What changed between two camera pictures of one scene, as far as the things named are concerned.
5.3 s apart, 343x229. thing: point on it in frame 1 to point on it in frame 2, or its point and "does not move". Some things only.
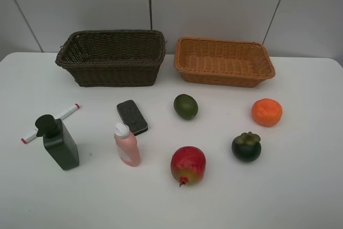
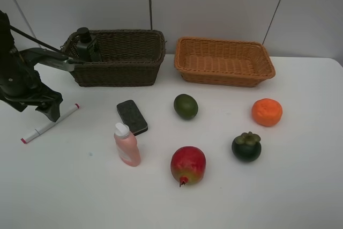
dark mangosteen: x=247 y=147 does not move
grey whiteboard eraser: x=131 y=115 does not move
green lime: x=185 y=106 does not move
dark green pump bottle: x=58 y=142 to x=88 y=51
